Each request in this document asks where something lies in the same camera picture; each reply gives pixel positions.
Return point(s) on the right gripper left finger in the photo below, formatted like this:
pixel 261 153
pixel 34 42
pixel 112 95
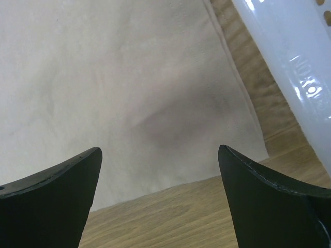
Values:
pixel 50 208

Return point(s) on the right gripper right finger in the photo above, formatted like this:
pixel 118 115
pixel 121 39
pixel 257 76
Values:
pixel 270 209

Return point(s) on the beige t shirt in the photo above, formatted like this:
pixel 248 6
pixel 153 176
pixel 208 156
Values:
pixel 151 83

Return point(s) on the white plastic basket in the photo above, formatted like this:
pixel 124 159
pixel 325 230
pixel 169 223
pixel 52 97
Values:
pixel 294 40

